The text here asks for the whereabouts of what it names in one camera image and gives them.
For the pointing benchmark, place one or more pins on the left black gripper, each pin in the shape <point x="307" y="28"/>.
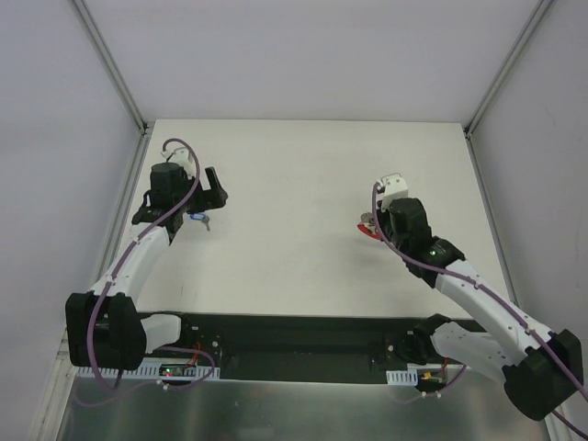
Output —
<point x="205" y="197"/>

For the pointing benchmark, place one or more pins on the blue key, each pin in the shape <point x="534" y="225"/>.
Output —
<point x="202" y="217"/>

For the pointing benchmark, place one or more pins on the red keyring tag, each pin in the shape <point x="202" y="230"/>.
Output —
<point x="369" y="230"/>

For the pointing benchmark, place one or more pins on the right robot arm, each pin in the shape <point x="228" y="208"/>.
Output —
<point x="538" y="368"/>

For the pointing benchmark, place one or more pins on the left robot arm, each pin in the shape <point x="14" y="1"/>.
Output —
<point x="104" y="327"/>

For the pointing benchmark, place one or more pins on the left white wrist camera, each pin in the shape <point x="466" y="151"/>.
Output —
<point x="183" y="157"/>

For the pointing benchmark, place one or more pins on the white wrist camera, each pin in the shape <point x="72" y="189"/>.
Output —
<point x="389" y="188"/>
<point x="183" y="157"/>

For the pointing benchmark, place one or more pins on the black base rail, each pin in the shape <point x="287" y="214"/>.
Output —
<point x="348" y="350"/>

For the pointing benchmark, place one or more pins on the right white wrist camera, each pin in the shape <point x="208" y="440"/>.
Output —
<point x="389" y="188"/>

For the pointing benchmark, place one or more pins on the left cable duct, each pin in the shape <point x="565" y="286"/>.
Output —
<point x="179" y="372"/>

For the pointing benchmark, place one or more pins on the cable duct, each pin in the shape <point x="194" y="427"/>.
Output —
<point x="179" y="372"/>
<point x="412" y="377"/>

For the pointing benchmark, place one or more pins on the left aluminium frame post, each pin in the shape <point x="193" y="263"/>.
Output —
<point x="106" y="58"/>

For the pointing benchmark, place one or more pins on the aluminium frame post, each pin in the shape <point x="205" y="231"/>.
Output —
<point x="523" y="39"/>
<point x="106" y="58"/>

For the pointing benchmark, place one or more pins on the right cable duct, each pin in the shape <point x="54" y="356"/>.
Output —
<point x="412" y="377"/>

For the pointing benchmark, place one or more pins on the right aluminium frame post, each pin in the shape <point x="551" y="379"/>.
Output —
<point x="523" y="39"/>

